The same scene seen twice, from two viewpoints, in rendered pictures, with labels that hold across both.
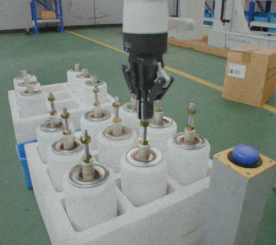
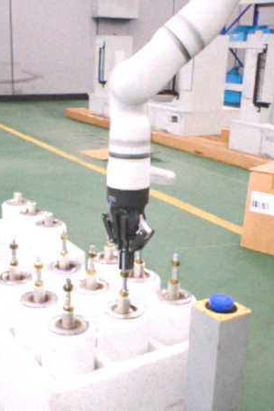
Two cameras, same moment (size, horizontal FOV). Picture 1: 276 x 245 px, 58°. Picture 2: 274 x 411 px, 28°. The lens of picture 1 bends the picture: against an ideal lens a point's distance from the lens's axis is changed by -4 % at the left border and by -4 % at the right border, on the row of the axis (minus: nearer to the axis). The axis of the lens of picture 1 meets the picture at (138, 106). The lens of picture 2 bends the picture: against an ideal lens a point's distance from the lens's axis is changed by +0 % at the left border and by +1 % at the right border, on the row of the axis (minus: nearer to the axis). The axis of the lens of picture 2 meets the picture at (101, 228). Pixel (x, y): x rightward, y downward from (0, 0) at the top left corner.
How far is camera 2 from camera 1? 0.53 m
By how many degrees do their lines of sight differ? 3
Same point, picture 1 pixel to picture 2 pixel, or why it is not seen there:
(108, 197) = (88, 347)
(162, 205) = (143, 361)
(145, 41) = (128, 196)
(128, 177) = (107, 330)
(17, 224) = not seen: outside the picture
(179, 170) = (162, 327)
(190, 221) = (175, 388)
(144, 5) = (128, 164)
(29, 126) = not seen: outside the picture
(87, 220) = (66, 372)
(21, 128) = not seen: outside the picture
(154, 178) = (135, 331)
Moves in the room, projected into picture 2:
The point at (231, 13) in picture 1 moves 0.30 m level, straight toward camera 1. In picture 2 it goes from (273, 89) to (271, 93)
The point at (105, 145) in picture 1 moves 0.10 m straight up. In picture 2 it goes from (78, 300) to (79, 253)
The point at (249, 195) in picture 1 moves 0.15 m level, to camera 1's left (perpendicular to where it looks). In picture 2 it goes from (224, 339) to (130, 338)
